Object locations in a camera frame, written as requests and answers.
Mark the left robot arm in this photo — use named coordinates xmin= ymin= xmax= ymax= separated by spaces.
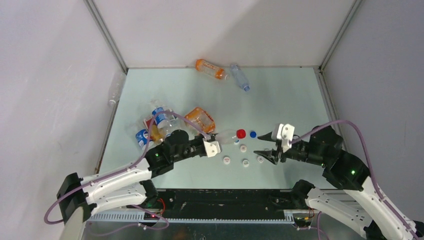
xmin=56 ymin=130 xmax=222 ymax=225

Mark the Nongfu Spring red label bottle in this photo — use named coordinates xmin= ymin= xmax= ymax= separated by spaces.
xmin=214 ymin=129 xmax=239 ymax=145

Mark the Pepsi bottle blue label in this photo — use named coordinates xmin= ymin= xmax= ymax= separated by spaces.
xmin=150 ymin=99 xmax=170 ymax=130

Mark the red bottle cap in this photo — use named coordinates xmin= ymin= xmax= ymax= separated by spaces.
xmin=236 ymin=129 xmax=247 ymax=139

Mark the clear bottle by wall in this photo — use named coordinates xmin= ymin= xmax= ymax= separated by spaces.
xmin=108 ymin=72 xmax=126 ymax=107

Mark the clear bluish water bottle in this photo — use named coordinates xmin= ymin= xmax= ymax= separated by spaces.
xmin=229 ymin=64 xmax=250 ymax=92

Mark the large orange label bottle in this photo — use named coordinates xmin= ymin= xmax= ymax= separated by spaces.
xmin=184 ymin=106 xmax=216 ymax=134

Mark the slim orange label bottle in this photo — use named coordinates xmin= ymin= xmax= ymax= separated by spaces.
xmin=194 ymin=59 xmax=229 ymax=80

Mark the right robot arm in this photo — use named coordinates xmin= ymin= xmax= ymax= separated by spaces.
xmin=256 ymin=123 xmax=424 ymax=240

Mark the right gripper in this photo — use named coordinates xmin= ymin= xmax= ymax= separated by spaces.
xmin=252 ymin=130 xmax=326 ymax=165

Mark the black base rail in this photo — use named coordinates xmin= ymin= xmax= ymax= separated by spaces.
xmin=141 ymin=188 xmax=308 ymax=221

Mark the white cap centre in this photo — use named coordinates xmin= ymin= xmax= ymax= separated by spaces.
xmin=239 ymin=144 xmax=248 ymax=153

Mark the white cap front middle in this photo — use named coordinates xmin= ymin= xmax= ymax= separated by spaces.
xmin=241 ymin=159 xmax=250 ymax=168

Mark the white cap front right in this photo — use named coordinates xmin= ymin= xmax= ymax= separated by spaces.
xmin=257 ymin=155 xmax=265 ymax=163

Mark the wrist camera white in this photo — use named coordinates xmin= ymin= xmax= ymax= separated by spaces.
xmin=203 ymin=140 xmax=222 ymax=158
xmin=271 ymin=123 xmax=295 ymax=153

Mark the red yellow label tea bottle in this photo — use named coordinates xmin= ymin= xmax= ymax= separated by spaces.
xmin=143 ymin=116 xmax=165 ymax=144

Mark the Pepsi bottle lower left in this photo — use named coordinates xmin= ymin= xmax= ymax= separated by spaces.
xmin=135 ymin=129 xmax=154 ymax=151

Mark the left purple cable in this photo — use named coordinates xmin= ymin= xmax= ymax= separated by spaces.
xmin=43 ymin=110 xmax=213 ymax=229

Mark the white cap front left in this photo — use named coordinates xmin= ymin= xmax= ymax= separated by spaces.
xmin=222 ymin=156 xmax=231 ymax=165

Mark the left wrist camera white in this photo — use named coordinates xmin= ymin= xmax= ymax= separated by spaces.
xmin=203 ymin=140 xmax=222 ymax=158

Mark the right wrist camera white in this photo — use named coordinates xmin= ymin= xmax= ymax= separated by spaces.
xmin=271 ymin=123 xmax=295 ymax=153

